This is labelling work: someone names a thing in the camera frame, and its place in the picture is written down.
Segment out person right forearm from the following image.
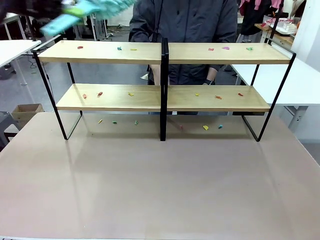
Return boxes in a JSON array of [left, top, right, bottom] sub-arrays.
[[149, 64, 162, 86]]

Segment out person torso dark jacket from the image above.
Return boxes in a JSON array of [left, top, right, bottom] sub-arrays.
[[128, 0, 238, 86]]

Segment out black stand pole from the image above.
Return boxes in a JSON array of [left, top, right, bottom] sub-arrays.
[[270, 0, 286, 41]]

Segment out person left forearm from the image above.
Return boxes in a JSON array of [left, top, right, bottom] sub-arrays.
[[206, 65, 221, 81]]

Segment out cardboard box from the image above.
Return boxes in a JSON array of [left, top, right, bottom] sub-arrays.
[[11, 103, 44, 129]]

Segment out grey chair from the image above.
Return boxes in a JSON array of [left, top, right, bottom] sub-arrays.
[[0, 110, 21, 152]]

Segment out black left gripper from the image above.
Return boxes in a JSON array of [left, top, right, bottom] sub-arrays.
[[7, 0, 65, 18]]

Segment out wooden workbench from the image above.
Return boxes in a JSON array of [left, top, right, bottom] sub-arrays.
[[254, 14, 301, 46]]

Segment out long white table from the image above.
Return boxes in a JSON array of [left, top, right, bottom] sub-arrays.
[[230, 63, 320, 131]]

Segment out hanging clothes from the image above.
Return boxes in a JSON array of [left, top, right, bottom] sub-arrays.
[[238, 0, 274, 36]]

